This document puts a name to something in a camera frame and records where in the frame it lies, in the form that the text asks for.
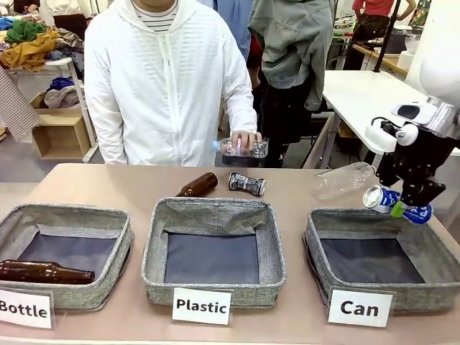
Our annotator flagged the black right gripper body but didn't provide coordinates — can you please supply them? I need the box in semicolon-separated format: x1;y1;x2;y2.
383;124;460;185

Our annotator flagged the blue white drink can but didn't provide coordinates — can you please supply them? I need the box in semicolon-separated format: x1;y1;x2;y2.
362;184;434;226

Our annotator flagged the small clear plastic bottle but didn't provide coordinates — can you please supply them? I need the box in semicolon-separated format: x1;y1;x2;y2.
211;137;270;160

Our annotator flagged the person's left forearm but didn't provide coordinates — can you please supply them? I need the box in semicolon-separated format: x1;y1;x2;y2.
219;50;259;134

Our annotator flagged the grey fabric basket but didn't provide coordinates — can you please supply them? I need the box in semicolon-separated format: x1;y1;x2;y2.
302;206;460;317
142;195;288;308
0;203;136;312

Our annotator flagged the white Can label card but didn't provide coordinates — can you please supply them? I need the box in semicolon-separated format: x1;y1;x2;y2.
326;288;395;329

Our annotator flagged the crushed black drink can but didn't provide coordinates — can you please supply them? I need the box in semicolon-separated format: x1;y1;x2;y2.
228;172;267;197

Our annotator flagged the person's left hand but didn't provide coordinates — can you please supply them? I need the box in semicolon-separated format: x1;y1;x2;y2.
230;129;264;152

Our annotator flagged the large clear plastic bottle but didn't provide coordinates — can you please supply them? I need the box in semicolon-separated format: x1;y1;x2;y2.
311;161;377;201

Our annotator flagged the white paper roll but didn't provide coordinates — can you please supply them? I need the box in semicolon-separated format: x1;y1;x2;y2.
396;50;418;70

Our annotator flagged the wooden work table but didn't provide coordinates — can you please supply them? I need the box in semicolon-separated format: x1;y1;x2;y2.
352;42;411;77

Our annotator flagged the black stand pole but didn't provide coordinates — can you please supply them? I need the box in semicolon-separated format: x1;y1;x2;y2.
372;0;404;73

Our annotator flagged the person in red top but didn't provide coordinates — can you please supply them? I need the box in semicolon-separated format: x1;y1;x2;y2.
350;0;396;46

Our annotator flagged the person in grey jacket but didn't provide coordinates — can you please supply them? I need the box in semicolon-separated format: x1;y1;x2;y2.
247;0;336;169

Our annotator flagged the brown glass bottle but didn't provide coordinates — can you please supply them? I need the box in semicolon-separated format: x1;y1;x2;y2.
175;172;220;198
0;259;96;286

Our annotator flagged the white Plastic label card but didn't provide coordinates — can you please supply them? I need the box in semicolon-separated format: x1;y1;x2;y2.
171;286;234;327

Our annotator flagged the person in white jacket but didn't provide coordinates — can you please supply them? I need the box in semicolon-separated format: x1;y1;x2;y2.
83;0;259;167

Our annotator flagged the white clothes rack table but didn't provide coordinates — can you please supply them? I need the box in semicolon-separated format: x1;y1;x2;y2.
6;57;100;163

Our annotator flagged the wooden open box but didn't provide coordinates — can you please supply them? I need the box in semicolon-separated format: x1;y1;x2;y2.
30;114;93;160

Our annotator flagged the cardboard box with clothes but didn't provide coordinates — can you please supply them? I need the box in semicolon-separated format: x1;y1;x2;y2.
29;76;86;116

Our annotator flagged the pile of colourful clothes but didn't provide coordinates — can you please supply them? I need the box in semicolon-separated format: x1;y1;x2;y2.
0;17;86;73

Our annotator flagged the checked brown cloth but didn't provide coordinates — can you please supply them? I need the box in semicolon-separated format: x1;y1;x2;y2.
0;64;40;143

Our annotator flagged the white Bottle label card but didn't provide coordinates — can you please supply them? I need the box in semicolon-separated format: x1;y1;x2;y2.
0;287;57;330

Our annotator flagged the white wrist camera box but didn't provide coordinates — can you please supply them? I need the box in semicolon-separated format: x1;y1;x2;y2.
364;101;440;156

